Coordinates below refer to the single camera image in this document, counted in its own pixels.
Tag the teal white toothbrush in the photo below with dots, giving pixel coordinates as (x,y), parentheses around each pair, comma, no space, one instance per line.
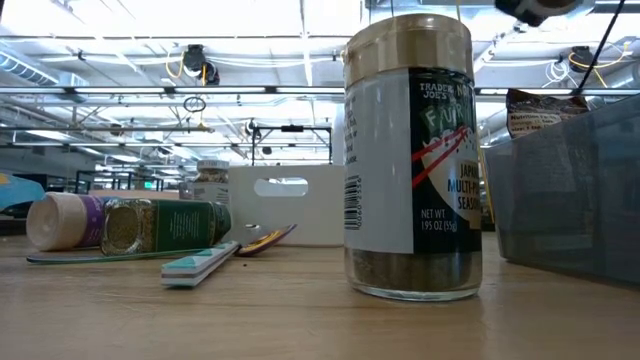
(192,267)

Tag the gray translucent plastic bin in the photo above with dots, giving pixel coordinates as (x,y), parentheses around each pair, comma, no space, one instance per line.
(575,200)

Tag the white lid seasoning jar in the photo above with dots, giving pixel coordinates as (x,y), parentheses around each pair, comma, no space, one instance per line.
(212,192)

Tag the brown orange snack bag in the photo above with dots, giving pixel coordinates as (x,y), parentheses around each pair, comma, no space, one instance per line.
(540,115)

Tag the small silver metal object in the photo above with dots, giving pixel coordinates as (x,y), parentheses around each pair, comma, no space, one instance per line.
(247,232)

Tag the purple label spice jar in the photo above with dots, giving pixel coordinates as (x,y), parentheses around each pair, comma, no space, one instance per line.
(60,222)

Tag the white plastic bin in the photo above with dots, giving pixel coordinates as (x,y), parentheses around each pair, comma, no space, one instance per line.
(300,220)

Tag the green label spice jar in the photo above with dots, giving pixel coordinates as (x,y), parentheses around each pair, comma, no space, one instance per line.
(185,225)

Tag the black metal rig frame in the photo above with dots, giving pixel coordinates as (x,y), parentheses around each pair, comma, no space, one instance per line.
(292,128)

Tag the blue ramen noodle packet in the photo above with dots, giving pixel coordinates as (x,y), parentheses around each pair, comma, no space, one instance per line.
(20,192)

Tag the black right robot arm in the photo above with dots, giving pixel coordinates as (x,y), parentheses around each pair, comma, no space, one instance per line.
(530,15)

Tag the furikake jar gold lid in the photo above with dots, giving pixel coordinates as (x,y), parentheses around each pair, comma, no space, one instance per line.
(390,175)

